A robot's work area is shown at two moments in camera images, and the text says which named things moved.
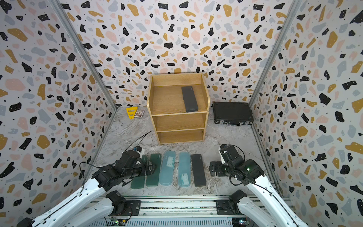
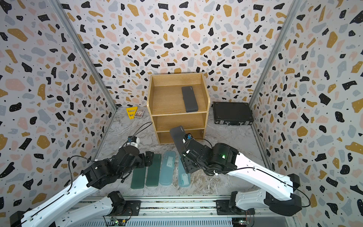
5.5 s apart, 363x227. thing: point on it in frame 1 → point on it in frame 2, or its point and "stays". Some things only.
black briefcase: [233, 113] stays
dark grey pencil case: [198, 170] → [177, 133]
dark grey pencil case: [190, 100] stays
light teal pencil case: [184, 172] stays
